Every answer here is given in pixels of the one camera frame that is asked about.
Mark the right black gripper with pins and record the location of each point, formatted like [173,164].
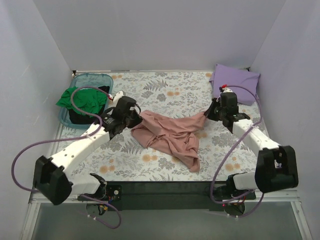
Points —
[212,112]

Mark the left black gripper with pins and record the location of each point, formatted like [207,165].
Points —
[135,119]

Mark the pink t shirt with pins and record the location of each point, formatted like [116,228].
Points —
[173,136]

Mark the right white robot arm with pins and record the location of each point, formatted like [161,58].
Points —
[276,165]

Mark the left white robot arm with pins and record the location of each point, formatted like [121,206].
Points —
[53,176]

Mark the green t shirt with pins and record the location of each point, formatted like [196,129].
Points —
[88,99]

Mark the folded purple t shirt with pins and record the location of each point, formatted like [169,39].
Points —
[225,75]

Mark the floral table mat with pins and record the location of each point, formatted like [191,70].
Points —
[175,95]

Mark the black t shirt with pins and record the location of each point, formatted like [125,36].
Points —
[82,119]

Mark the teal plastic basket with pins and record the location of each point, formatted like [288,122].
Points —
[98,80]

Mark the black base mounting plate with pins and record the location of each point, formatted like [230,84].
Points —
[164,195]

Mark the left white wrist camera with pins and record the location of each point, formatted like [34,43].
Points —
[115,98]

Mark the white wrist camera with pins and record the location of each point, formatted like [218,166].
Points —
[115,98]
[225,89]

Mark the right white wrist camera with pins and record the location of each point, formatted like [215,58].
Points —
[225,89]

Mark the aluminium frame rail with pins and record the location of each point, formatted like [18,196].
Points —
[162,210]

